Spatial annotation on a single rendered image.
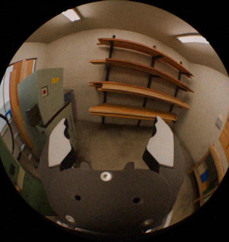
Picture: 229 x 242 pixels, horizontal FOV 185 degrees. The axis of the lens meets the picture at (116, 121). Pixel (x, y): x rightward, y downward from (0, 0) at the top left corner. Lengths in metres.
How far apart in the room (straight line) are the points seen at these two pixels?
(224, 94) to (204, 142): 1.51
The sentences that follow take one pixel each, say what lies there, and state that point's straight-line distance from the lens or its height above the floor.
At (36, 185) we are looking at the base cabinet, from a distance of 0.97.
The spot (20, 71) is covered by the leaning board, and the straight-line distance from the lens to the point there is 2.30.
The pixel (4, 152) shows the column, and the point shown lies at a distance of 0.83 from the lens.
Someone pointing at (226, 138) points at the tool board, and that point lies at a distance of 2.43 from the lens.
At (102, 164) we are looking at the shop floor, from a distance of 1.44.
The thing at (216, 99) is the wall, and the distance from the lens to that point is 2.54.
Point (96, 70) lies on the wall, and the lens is 1.91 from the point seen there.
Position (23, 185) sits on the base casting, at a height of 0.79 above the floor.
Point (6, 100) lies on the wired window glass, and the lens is 2.27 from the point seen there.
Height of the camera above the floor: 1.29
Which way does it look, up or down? 32 degrees down
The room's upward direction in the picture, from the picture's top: 9 degrees clockwise
